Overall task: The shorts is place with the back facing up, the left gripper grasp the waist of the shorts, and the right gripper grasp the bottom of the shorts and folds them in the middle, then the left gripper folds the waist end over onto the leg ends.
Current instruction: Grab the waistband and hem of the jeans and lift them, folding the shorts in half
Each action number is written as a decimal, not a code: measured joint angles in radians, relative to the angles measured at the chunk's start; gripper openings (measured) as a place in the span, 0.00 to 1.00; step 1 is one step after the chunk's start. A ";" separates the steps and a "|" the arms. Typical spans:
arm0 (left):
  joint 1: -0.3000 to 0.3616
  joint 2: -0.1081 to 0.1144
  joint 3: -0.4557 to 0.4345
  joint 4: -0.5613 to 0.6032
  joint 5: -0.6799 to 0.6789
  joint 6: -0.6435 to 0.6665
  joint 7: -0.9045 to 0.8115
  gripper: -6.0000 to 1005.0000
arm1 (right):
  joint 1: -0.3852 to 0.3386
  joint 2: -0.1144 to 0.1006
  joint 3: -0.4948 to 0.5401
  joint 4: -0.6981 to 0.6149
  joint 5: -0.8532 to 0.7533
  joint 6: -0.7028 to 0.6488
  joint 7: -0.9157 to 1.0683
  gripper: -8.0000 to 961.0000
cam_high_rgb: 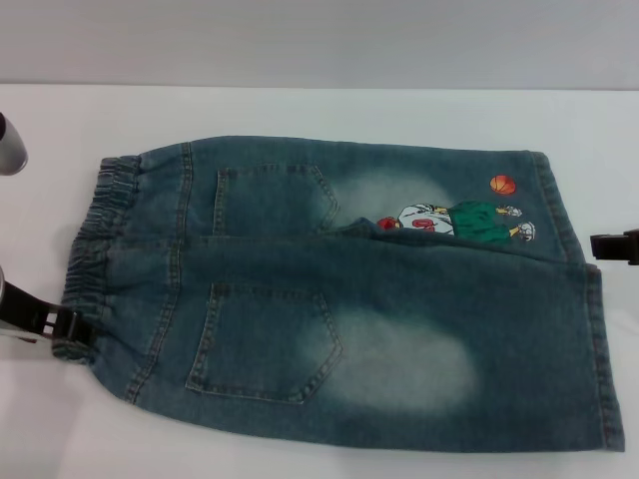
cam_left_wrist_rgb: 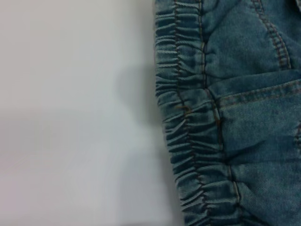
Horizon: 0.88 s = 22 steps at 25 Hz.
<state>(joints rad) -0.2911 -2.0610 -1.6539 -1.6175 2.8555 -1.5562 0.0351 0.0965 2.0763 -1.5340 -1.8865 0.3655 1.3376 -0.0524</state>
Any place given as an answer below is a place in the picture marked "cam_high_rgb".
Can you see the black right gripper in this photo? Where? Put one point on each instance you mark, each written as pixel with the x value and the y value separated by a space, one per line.
pixel 631 244

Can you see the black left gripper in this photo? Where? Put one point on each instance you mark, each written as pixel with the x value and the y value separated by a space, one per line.
pixel 27 309

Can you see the blue denim shorts with cartoon print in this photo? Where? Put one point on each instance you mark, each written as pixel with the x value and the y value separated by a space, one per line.
pixel 379 319

